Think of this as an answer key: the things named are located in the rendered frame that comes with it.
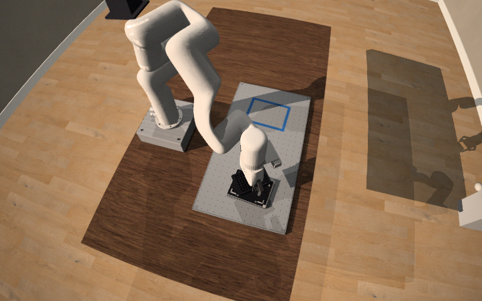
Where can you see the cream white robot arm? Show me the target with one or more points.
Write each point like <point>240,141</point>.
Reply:
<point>186,53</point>

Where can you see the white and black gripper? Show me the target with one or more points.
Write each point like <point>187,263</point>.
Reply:
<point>254,177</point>

